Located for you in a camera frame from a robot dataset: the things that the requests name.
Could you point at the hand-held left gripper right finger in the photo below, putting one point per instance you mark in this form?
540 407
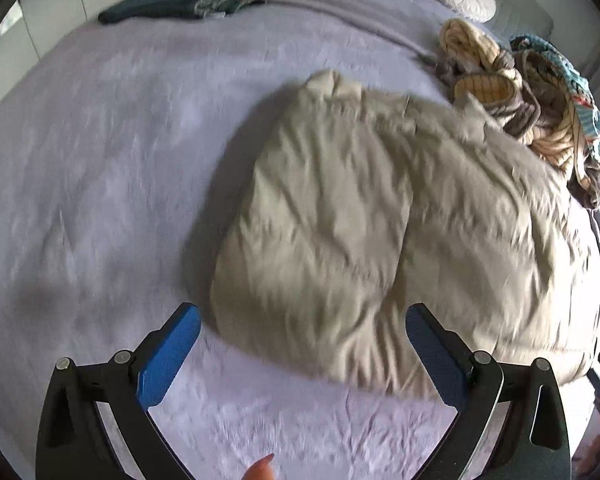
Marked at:
436 355

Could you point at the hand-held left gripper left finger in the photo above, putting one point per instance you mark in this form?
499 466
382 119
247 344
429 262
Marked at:
167 355

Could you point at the beige puffer coat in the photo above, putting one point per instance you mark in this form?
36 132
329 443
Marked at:
355 220

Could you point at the person's left hand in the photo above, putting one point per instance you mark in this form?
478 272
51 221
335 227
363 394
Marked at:
259 470

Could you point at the blue cartoon print blanket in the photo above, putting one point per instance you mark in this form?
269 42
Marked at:
587 105

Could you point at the cream striped fleece robe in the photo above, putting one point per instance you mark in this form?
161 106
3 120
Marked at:
480 50

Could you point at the grey fleece blanket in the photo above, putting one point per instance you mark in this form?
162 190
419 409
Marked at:
330 0

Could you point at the white wardrobe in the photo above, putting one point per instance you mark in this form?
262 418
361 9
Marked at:
45 5

